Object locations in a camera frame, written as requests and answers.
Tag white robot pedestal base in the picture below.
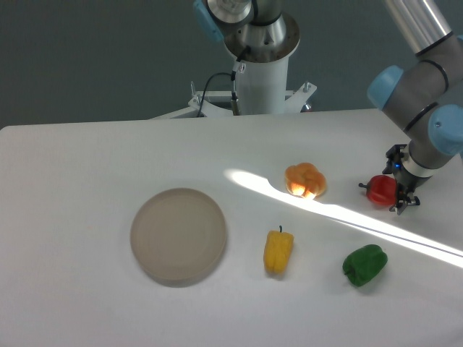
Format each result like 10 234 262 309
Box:
148 10 384 121

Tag braided bread roll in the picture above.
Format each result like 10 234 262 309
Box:
284 163 327 199

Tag red bell pepper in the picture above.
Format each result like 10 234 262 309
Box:
358 175 396 206

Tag beige round plate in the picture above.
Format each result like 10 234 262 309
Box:
129 188 227 287

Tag yellow bell pepper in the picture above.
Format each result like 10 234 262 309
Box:
263 225 294 276

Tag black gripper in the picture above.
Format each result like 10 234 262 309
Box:
388 160 433 215

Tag black cable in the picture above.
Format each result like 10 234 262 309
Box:
196 45 250 119

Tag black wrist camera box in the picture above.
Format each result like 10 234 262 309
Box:
382 144 407 175

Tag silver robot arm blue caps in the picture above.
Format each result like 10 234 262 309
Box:
193 1 462 213

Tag green bell pepper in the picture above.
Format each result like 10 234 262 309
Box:
342 244 388 287

